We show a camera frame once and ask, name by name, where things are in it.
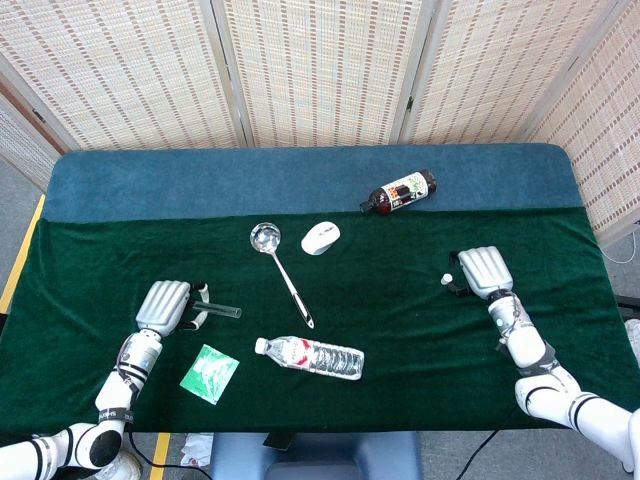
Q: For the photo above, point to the steel ladle with black grip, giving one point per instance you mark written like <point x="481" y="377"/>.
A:
<point x="265" y="236"/>

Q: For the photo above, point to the small white cap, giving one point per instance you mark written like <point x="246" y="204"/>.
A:
<point x="446" y="279"/>

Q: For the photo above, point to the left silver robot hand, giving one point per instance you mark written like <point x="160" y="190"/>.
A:
<point x="162" y="305"/>

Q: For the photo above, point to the white computer mouse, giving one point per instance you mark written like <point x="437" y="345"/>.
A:
<point x="320" y="239"/>

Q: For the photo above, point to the crumpled white paper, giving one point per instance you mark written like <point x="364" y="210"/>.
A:
<point x="197" y="447"/>

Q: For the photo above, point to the blue table cover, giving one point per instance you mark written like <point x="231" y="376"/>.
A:
<point x="250" y="180"/>

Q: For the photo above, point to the white round floor object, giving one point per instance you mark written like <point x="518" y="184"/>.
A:
<point x="125" y="467"/>

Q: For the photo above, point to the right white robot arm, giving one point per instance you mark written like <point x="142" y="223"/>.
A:
<point x="530" y="345"/>

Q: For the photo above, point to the green velvet cloth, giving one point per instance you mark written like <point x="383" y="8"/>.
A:
<point x="400" y="310"/>

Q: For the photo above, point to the clear plastic water bottle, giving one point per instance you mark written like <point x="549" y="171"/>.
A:
<point x="320" y="357"/>

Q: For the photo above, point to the woven folding screen panel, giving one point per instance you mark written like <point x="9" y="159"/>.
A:
<point x="500" y="65"/>
<point x="130" y="70"/>
<point x="320" y="70"/>
<point x="605" y="140"/>
<point x="20" y="140"/>

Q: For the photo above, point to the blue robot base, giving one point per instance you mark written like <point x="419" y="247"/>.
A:
<point x="320" y="457"/>

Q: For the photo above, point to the small black flat device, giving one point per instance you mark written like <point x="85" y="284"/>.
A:
<point x="279" y="441"/>

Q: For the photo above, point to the dark tea bottle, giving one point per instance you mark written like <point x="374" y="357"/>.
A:
<point x="400" y="192"/>

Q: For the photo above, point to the black floor stand foot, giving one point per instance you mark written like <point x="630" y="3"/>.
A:
<point x="629" y="300"/>

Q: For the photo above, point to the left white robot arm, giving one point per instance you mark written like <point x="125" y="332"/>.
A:
<point x="142" y="355"/>

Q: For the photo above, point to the green sachet packet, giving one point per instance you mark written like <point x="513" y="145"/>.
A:
<point x="210" y="372"/>

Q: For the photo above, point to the clear glass test tube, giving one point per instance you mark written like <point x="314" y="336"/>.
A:
<point x="225" y="311"/>

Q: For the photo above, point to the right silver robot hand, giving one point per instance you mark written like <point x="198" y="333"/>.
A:
<point x="485" y="270"/>

